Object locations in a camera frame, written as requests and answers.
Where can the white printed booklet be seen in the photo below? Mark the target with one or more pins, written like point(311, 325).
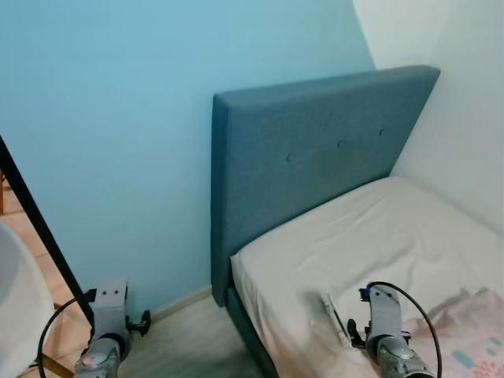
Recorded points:
point(334, 319)

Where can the pink patterned pillow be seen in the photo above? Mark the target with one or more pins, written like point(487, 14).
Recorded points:
point(472, 339)

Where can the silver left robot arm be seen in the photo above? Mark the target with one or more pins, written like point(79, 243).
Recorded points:
point(101, 354)

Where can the dark blue bed base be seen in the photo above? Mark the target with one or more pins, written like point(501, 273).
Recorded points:
point(248, 335)

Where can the white chair wooden legs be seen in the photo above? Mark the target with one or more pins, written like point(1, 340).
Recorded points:
point(20, 307)

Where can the blue-grey upholstered headboard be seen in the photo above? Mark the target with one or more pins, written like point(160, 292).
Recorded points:
point(315, 134)

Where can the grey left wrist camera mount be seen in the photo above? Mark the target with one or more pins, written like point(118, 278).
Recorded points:
point(110, 307)

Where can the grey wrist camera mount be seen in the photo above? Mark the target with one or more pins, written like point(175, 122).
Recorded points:
point(387, 311)
point(110, 307)

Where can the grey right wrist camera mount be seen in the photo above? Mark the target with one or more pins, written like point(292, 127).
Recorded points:
point(387, 311)

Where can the black door frame bar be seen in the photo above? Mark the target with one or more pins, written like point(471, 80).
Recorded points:
point(47, 240)

